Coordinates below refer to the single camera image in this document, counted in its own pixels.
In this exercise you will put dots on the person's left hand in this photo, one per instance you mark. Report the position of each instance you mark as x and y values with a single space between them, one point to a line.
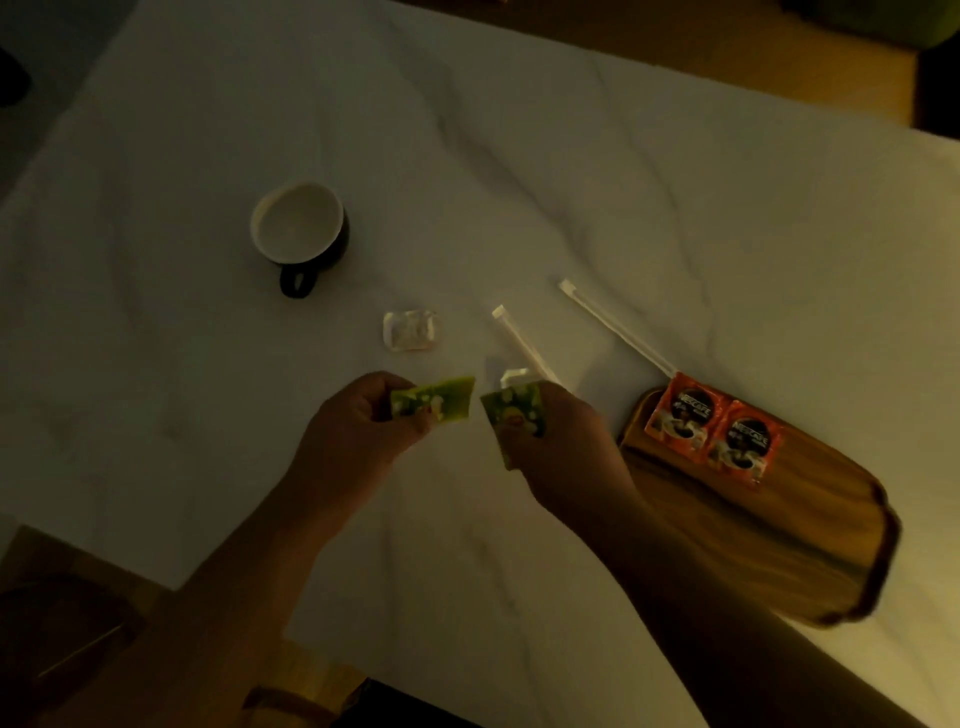
352 439

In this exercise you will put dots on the person's right hand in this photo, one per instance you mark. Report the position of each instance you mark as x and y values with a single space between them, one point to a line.
570 457

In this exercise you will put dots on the person's left thumb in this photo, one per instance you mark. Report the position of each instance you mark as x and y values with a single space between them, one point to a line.
418 426

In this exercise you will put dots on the person's right thumb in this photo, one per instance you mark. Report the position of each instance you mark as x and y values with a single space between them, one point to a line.
516 439

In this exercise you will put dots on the green sachet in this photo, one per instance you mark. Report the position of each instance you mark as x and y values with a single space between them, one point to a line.
439 397
517 405

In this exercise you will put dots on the person's right forearm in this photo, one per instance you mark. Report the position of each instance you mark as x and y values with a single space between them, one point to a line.
720 622

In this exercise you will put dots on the person's left forearm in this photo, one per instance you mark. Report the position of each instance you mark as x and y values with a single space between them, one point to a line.
217 600

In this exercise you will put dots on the white wrapped stirrer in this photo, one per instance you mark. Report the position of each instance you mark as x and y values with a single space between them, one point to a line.
521 345
615 326

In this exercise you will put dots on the small clear plastic packet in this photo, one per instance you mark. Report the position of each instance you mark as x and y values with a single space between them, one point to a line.
410 330

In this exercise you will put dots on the orange coffee sachet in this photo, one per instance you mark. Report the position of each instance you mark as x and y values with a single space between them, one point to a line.
744 444
686 412

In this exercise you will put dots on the black cup with white inside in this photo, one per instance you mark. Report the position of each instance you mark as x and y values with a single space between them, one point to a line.
298 225

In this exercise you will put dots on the wooden tray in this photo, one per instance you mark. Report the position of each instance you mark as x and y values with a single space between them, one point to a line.
780 525

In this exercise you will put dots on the dark wooden chair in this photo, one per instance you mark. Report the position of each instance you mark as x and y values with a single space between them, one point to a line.
60 637

